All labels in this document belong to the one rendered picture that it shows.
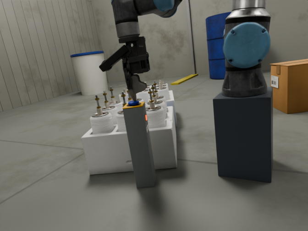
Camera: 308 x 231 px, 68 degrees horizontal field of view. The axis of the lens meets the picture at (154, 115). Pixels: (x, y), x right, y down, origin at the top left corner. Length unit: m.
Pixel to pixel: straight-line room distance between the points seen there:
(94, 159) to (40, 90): 3.13
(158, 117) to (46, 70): 3.40
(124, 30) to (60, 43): 3.75
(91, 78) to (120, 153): 2.72
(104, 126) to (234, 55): 0.61
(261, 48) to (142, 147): 0.48
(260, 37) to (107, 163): 0.74
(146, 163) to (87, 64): 2.89
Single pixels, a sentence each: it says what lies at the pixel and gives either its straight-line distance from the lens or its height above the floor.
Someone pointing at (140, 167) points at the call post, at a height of 0.09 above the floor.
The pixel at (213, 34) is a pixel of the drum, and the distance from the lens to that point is 3.40.
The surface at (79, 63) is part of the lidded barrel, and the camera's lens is 3.65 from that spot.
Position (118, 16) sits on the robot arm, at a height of 0.60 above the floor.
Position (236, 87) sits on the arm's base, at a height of 0.33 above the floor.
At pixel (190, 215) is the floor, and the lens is 0.75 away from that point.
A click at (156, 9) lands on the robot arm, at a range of 0.75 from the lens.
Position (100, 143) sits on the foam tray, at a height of 0.15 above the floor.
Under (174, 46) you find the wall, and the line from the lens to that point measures 4.34.
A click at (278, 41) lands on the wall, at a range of 4.00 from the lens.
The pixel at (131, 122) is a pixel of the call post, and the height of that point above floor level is 0.26.
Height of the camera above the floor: 0.48
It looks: 15 degrees down
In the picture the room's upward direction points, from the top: 8 degrees counter-clockwise
